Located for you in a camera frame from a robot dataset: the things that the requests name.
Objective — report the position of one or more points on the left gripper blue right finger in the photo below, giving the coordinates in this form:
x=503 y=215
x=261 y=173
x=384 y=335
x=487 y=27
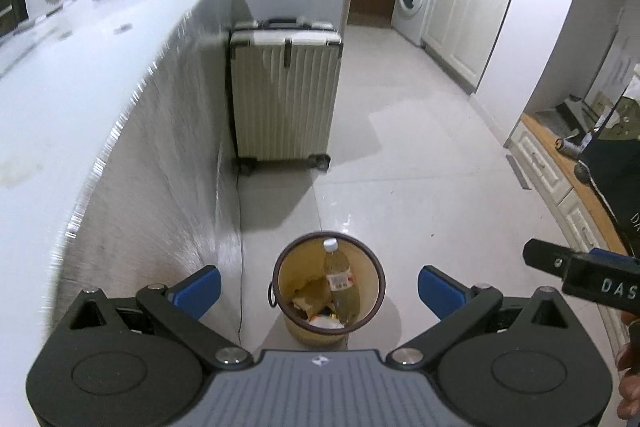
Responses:
x=441 y=293

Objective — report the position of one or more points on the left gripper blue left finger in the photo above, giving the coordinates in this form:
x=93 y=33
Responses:
x=196 y=294

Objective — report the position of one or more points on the large clear plastic bottle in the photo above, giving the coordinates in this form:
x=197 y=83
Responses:
x=342 y=284

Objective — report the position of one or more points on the brown cardboard box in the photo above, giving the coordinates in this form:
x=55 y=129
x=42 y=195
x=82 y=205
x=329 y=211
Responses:
x=311 y=299

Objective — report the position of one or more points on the yellow trash bin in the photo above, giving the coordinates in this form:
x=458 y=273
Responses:
x=303 y=261

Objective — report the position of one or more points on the person right hand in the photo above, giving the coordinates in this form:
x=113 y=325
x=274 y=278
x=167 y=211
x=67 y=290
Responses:
x=627 y=361

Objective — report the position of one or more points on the white ribbed suitcase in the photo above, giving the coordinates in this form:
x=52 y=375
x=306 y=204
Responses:
x=284 y=79

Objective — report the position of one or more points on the white kitchen cabinets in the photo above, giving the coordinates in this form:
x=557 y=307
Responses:
x=462 y=33

